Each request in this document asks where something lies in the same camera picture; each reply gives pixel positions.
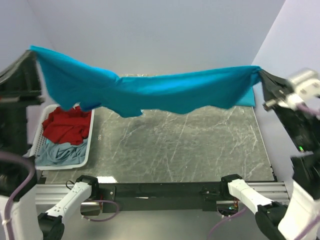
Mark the light blue t shirt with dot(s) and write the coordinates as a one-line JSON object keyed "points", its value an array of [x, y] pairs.
{"points": [[52, 154]]}

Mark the white plastic laundry basket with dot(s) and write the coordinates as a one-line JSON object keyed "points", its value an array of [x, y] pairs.
{"points": [[39, 140]]}

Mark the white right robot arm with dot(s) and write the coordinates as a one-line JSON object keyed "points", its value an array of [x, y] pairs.
{"points": [[300, 219]]}

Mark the red t shirt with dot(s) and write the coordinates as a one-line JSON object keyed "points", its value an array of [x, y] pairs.
{"points": [[72, 126]]}

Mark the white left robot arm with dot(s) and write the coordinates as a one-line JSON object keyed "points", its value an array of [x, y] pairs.
{"points": [[18, 213]]}

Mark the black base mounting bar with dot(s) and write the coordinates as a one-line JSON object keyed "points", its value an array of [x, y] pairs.
{"points": [[203, 196]]}

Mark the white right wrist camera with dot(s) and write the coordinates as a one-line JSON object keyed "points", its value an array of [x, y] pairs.
{"points": [[305, 85]]}

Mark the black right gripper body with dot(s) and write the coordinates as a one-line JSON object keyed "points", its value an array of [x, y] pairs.
{"points": [[297, 121]]}

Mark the folded teal t shirt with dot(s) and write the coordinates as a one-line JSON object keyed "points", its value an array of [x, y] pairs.
{"points": [[248, 100]]}

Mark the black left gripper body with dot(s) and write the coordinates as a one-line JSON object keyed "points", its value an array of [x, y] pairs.
{"points": [[13, 127]]}

